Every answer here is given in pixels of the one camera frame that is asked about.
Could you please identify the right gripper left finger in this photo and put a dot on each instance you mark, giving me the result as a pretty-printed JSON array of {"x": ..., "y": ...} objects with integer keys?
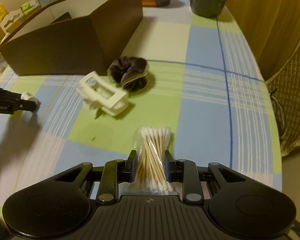
[{"x": 131, "y": 166}]

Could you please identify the green ointment tube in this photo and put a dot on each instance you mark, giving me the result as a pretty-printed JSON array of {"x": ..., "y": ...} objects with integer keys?
[{"x": 29, "y": 97}]

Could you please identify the green tissue packs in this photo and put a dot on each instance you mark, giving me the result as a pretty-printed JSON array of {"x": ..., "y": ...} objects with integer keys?
[{"x": 30, "y": 6}]

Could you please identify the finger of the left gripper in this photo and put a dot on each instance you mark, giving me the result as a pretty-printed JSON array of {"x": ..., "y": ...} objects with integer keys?
[{"x": 28, "y": 105}]

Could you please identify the quilted olive chair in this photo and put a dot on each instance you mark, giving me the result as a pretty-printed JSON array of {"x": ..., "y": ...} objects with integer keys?
[{"x": 284, "y": 87}]

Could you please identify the brown cardboard carton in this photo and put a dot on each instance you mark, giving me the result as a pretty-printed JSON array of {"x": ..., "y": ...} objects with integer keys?
[{"x": 12, "y": 21}]

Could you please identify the checkered tablecloth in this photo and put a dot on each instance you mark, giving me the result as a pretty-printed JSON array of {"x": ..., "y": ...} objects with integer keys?
[{"x": 203, "y": 84}]

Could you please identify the brown cardboard sorting box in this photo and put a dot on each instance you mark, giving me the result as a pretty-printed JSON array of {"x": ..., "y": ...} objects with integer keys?
[{"x": 72, "y": 37}]

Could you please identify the dark brown scrunchie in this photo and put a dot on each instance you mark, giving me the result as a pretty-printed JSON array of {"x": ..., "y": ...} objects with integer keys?
[{"x": 129, "y": 73}]

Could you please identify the brown side curtain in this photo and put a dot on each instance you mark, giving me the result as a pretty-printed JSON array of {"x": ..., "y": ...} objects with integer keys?
[{"x": 271, "y": 28}]

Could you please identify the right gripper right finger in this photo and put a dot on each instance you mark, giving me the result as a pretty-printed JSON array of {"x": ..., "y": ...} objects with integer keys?
[{"x": 185, "y": 172}]

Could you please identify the white hair claw clip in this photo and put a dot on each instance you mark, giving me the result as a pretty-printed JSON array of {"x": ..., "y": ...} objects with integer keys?
[{"x": 99, "y": 95}]

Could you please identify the cotton swab bag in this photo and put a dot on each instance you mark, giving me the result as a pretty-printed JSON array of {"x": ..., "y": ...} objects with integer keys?
[{"x": 150, "y": 179}]

